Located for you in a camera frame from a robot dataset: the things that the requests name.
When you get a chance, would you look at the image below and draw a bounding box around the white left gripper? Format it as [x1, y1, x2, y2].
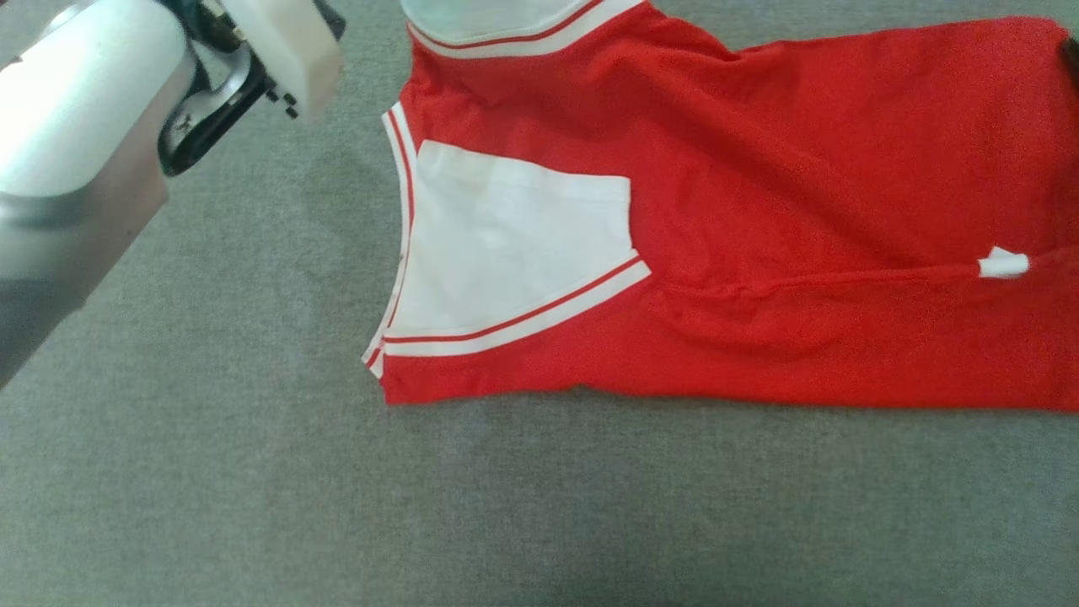
[181, 0, 346, 119]

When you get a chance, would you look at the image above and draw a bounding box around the red white basketball jersey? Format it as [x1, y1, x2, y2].
[362, 0, 1079, 414]

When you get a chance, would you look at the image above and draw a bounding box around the grey fabric sofa seat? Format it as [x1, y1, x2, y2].
[0, 0, 1079, 607]

